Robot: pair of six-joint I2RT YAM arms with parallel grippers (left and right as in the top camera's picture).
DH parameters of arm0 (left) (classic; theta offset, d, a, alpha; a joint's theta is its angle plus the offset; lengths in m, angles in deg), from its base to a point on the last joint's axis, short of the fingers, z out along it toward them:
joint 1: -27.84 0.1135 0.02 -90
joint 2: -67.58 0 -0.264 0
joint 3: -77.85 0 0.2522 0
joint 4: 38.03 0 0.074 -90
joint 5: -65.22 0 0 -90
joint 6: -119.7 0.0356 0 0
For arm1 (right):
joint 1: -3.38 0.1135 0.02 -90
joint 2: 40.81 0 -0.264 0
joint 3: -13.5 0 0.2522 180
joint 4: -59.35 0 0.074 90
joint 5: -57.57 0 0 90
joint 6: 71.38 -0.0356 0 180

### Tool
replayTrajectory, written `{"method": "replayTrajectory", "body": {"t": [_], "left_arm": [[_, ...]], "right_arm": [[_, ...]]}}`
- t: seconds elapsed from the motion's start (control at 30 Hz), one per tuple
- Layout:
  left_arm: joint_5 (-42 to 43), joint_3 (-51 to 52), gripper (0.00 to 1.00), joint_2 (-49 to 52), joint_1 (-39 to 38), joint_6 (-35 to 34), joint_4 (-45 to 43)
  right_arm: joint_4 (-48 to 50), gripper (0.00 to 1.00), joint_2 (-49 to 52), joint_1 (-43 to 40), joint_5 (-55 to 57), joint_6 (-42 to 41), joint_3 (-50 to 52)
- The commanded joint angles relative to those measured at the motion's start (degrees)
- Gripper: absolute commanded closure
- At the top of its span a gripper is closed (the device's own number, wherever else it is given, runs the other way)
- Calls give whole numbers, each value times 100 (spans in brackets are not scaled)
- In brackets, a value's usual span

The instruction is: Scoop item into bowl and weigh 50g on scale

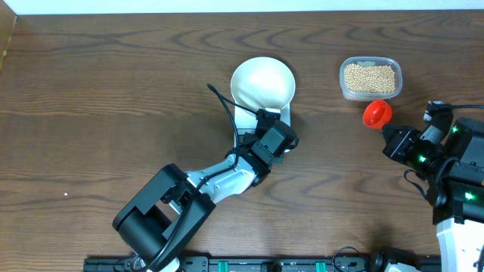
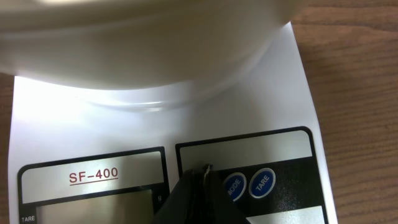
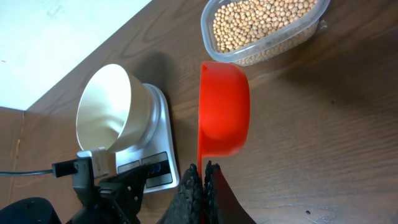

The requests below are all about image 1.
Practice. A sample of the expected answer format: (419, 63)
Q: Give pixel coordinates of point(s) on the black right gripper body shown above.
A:
(423, 156)

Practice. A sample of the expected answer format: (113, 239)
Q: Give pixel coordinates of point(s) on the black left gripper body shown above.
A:
(249, 139)

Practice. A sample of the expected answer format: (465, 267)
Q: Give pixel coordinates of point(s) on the red measuring scoop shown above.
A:
(377, 114)

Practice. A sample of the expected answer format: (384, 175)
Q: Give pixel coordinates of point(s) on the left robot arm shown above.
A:
(161, 219)

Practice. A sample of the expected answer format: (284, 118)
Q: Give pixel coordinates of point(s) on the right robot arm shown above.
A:
(452, 165)

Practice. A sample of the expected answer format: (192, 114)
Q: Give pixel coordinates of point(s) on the white digital kitchen scale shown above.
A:
(247, 122)

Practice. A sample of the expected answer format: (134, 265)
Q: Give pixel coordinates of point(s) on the cream bowl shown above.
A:
(263, 82)

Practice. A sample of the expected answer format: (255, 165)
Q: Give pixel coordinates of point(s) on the clear plastic container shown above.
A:
(371, 61)

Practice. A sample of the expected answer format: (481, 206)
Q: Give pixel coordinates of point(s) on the soybeans in container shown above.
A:
(370, 79)

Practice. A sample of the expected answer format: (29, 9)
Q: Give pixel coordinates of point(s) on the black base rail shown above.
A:
(347, 259)

